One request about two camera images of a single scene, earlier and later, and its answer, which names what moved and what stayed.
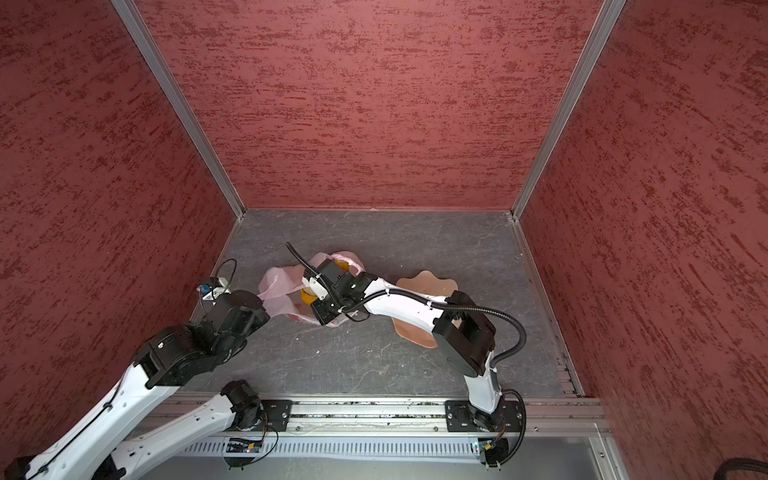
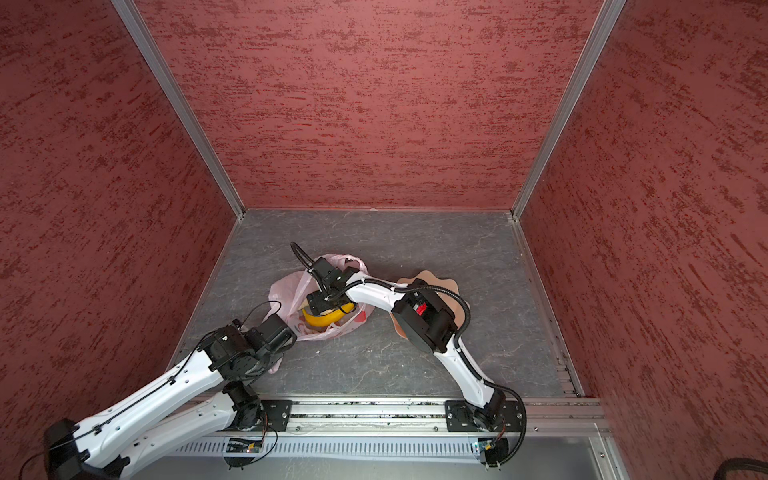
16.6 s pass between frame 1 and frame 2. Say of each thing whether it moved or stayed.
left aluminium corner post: stayed
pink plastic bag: moved
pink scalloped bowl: stayed
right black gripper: stayed
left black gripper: moved
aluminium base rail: stayed
